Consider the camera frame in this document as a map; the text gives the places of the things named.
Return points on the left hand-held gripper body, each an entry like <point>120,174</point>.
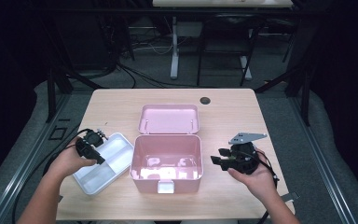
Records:
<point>90,140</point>

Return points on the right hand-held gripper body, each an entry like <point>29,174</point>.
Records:
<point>244,158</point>

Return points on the white divided tray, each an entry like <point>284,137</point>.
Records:
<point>118,152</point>

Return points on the pink storage box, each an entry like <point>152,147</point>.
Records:
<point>167,149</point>

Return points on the person's left hand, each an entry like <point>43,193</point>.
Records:
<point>68,163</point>

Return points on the person's right hand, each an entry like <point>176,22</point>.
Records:
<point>262,182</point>

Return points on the dark round table grommet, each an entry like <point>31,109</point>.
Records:
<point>204,100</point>

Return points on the black metal stand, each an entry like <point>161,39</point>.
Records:
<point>304,90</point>
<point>52,90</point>

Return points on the black chair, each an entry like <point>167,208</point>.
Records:
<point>227,37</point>

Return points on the white desk with legs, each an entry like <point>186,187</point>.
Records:
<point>174,46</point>

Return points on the black square floor bracket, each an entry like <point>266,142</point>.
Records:
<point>58,133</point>

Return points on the grey metal bracket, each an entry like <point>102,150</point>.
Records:
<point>290,196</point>

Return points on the aluminium floor rail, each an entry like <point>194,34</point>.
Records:
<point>323,161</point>
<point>21,168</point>

